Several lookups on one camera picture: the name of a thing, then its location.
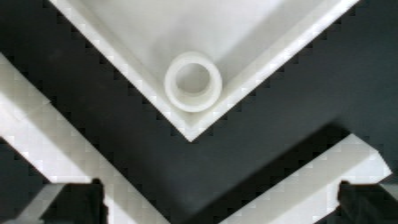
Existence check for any white L-shaped obstacle fence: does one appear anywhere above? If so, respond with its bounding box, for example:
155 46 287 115
0 54 392 224

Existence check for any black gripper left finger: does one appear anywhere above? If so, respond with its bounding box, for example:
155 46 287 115
10 178 111 224

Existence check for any white square tabletop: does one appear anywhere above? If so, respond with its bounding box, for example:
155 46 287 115
51 0 360 140

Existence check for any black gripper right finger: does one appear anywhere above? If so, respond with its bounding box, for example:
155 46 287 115
333 180 398 224

